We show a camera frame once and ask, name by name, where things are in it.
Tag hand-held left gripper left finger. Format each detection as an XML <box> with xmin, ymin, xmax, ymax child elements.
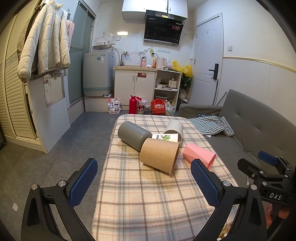
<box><xmin>21</xmin><ymin>158</ymin><xmax>99</xmax><ymax>241</ymax></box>

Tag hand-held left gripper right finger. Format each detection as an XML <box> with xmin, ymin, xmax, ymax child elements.
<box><xmin>190</xmin><ymin>159</ymin><xmax>269</xmax><ymax>241</ymax></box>

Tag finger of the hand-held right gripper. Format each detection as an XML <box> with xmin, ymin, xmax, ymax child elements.
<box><xmin>237</xmin><ymin>158</ymin><xmax>284</xmax><ymax>184</ymax></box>
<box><xmin>258</xmin><ymin>151</ymin><xmax>294</xmax><ymax>178</ymax></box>

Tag pink faceted cup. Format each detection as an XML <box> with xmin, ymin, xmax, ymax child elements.
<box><xmin>182</xmin><ymin>143</ymin><xmax>217</xmax><ymax>169</ymax></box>

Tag brown kraft paper cup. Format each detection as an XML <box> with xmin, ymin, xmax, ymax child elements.
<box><xmin>140</xmin><ymin>138</ymin><xmax>180</xmax><ymax>175</ymax></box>

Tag white printed paper cup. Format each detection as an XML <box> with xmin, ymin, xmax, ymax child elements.
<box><xmin>151</xmin><ymin>133</ymin><xmax>183</xmax><ymax>144</ymax></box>

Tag light grey cup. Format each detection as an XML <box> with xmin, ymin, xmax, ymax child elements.
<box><xmin>163</xmin><ymin>120</ymin><xmax>184</xmax><ymax>142</ymax></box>

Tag dark grey cup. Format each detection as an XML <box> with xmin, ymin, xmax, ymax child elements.
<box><xmin>117</xmin><ymin>121</ymin><xmax>152</xmax><ymax>152</ymax></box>

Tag person's right hand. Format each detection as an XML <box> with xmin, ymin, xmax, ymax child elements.
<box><xmin>265</xmin><ymin>203</ymin><xmax>291</xmax><ymax>229</ymax></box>

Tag grey sofa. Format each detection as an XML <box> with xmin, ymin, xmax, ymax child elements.
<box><xmin>178</xmin><ymin>89</ymin><xmax>296</xmax><ymax>186</ymax></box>

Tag green checked cloth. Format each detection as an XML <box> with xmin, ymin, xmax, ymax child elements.
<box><xmin>188</xmin><ymin>115</ymin><xmax>234</xmax><ymax>138</ymax></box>

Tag plaid tablecloth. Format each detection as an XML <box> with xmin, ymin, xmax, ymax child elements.
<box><xmin>92</xmin><ymin>114</ymin><xmax>241</xmax><ymax>241</ymax></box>

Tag white step platform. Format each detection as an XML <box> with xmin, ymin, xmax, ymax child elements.
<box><xmin>84</xmin><ymin>94</ymin><xmax>114</xmax><ymax>113</ymax></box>

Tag white detergent pouch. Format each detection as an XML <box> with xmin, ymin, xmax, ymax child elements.
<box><xmin>107</xmin><ymin>98</ymin><xmax>121</xmax><ymax>114</ymax></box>

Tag white plastic bag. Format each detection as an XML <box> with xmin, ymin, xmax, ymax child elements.
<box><xmin>165</xmin><ymin>100</ymin><xmax>176</xmax><ymax>116</ymax></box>

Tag red gift bag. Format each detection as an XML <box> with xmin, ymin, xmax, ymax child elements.
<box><xmin>151</xmin><ymin>98</ymin><xmax>167</xmax><ymax>115</ymax></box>

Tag red thermos flask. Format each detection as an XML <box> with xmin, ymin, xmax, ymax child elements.
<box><xmin>129</xmin><ymin>95</ymin><xmax>139</xmax><ymax>114</ymax></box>

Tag green plant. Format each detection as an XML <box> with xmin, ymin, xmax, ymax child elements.
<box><xmin>180</xmin><ymin>75</ymin><xmax>192</xmax><ymax>95</ymax></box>

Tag white sink cabinet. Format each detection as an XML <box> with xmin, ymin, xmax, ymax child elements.
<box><xmin>113</xmin><ymin>66</ymin><xmax>158</xmax><ymax>111</ymax></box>

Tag open white shelf unit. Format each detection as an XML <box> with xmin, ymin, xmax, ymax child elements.
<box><xmin>153</xmin><ymin>69</ymin><xmax>183</xmax><ymax>109</ymax></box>

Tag grey washing machine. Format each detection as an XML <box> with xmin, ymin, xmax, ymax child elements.
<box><xmin>83</xmin><ymin>45</ymin><xmax>114</xmax><ymax>97</ymax></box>

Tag louvered wardrobe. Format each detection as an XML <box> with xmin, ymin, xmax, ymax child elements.
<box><xmin>0</xmin><ymin>0</ymin><xmax>50</xmax><ymax>153</ymax></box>

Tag yellow plastic bag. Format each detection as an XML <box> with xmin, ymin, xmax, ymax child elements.
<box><xmin>172</xmin><ymin>61</ymin><xmax>193</xmax><ymax>77</ymax></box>

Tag white door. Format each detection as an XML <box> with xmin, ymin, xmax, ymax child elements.
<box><xmin>190</xmin><ymin>13</ymin><xmax>224</xmax><ymax>106</ymax></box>

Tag white fleece jacket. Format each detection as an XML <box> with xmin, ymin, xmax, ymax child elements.
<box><xmin>17</xmin><ymin>0</ymin><xmax>71</xmax><ymax>82</ymax></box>

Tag frosted glass door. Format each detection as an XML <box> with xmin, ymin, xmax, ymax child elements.
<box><xmin>68</xmin><ymin>0</ymin><xmax>96</xmax><ymax>105</ymax></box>

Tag pink garment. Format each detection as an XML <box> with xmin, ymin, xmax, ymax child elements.
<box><xmin>65</xmin><ymin>20</ymin><xmax>75</xmax><ymax>47</ymax></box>

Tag black range hood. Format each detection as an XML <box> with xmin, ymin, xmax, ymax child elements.
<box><xmin>144</xmin><ymin>10</ymin><xmax>185</xmax><ymax>45</ymax></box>

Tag mop handle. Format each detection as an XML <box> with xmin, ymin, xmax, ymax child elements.
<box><xmin>213</xmin><ymin>79</ymin><xmax>219</xmax><ymax>105</ymax></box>

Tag black door lock handle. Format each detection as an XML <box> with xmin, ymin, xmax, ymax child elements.
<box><xmin>208</xmin><ymin>64</ymin><xmax>219</xmax><ymax>80</ymax></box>

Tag wire clothes hanger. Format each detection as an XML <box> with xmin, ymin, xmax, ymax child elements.
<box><xmin>94</xmin><ymin>32</ymin><xmax>110</xmax><ymax>44</ymax></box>

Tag white wall cabinet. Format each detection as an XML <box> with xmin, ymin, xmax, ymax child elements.
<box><xmin>122</xmin><ymin>0</ymin><xmax>188</xmax><ymax>20</ymax></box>

